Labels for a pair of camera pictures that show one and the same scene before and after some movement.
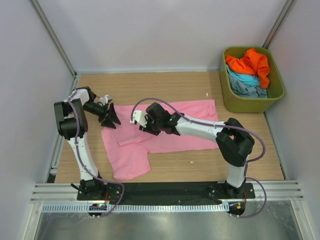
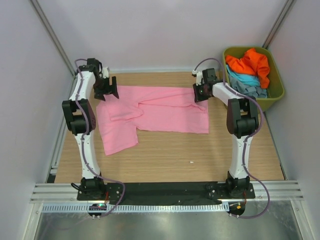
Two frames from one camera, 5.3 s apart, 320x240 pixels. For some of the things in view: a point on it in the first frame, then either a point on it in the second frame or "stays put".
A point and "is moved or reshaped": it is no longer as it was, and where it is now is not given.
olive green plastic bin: (234, 103) stays put
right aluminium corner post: (274, 31) stays put
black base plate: (148, 193) stays put
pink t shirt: (130, 147) is moved or reshaped
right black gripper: (148, 129) to (198, 98)
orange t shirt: (251, 63) stays put
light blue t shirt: (253, 80) stays put
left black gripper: (111, 116) to (99, 94)
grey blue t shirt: (245, 90) stays put
